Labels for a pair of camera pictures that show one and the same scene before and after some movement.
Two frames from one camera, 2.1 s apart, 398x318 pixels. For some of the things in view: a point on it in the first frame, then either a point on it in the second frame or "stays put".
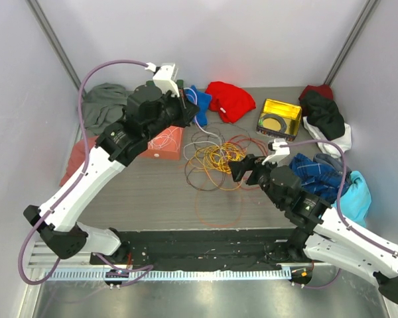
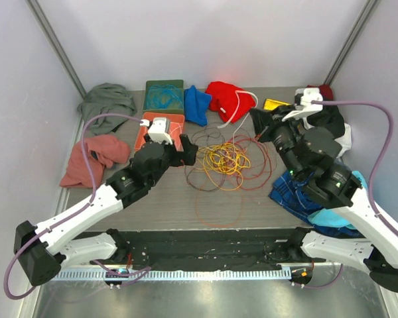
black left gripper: [187, 109] -> [190, 150]
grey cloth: [103, 105] stays put
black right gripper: [239, 167] -> [266, 122]
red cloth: [229, 100] stays put
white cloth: [343, 142] stays put
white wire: [201, 130] -> [236, 110]
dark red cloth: [325, 90] stays put
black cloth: [323, 114] stays put
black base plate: [205, 249] stays put
